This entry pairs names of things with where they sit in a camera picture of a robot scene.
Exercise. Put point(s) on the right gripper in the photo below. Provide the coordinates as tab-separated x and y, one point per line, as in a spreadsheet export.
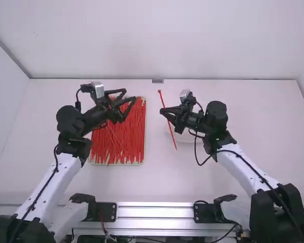
192	119

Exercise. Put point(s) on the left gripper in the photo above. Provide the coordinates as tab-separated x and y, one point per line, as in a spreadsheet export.
98	115

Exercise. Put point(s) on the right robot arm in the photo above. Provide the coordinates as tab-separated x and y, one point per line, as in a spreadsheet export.
243	167

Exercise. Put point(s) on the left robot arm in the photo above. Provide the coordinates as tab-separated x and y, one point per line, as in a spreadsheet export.
53	182

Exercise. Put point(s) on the white dish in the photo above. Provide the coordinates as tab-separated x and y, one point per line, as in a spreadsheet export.
187	139

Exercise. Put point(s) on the pale tray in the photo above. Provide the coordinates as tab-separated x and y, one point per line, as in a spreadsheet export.
131	164

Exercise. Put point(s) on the silver rails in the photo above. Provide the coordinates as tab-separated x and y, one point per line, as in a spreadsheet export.
154	212

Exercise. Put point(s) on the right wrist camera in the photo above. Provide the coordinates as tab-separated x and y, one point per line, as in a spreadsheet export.
186	96

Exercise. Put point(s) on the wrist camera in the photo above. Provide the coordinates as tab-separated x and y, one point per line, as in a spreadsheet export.
186	96
98	90

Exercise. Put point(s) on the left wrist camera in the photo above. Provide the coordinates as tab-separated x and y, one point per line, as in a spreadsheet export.
98	90

